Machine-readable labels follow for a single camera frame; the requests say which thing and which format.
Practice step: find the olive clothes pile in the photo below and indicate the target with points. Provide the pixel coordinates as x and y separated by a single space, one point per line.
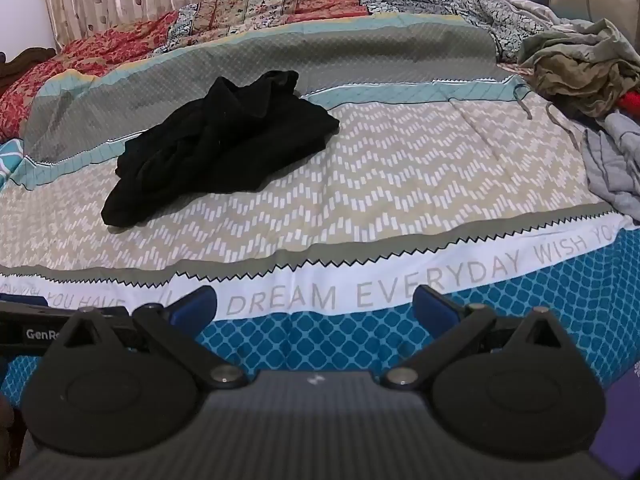
580 70

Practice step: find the zigzag patterned bedspread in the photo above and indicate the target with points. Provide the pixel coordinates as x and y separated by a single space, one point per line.
400 200

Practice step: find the grey garment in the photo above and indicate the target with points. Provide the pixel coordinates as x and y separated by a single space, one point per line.
612 160

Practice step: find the purple mat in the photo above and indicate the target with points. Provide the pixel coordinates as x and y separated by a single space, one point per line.
620 425

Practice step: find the black pants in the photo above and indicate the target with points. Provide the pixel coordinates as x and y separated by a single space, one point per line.
225 145

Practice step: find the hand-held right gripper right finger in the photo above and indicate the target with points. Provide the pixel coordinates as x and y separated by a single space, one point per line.
436 307

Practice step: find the red floral quilt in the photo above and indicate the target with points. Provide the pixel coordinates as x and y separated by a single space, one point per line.
100 45

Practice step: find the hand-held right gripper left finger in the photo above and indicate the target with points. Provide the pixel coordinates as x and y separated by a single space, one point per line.
192 306

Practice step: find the dark wooden headboard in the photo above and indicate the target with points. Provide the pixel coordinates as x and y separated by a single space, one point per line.
22 62

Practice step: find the red cloth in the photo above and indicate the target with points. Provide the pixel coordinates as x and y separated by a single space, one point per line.
631 101

